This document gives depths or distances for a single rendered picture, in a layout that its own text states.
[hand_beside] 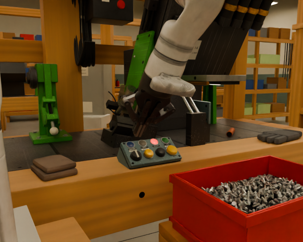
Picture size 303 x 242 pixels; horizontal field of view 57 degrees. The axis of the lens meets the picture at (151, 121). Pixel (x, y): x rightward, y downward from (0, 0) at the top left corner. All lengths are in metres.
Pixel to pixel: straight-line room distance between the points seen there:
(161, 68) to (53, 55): 0.74
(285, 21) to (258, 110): 5.89
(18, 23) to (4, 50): 9.77
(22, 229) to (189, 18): 0.43
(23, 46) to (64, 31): 0.18
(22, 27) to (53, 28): 9.81
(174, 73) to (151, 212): 0.38
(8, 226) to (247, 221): 0.32
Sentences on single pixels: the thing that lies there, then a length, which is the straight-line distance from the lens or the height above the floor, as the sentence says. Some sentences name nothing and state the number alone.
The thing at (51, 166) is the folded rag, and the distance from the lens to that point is 0.66.
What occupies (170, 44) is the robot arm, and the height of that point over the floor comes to 1.18.
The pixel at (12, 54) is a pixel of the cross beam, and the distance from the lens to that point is 1.29.
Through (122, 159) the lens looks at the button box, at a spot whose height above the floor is 0.91.
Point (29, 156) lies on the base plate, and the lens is 0.87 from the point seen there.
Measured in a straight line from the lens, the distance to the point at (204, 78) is 0.84.
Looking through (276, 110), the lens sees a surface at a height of 0.32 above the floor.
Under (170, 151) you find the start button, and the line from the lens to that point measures 0.74.
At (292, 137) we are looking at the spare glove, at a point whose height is 0.91.
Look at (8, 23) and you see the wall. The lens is 11.05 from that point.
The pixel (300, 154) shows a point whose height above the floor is 0.85.
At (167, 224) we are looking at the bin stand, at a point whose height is 0.80.
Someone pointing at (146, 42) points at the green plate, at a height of 1.24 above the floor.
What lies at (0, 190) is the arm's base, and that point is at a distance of 0.36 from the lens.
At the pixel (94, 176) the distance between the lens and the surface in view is 0.66.
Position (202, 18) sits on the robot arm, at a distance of 0.51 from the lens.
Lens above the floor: 1.12
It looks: 9 degrees down
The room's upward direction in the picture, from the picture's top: straight up
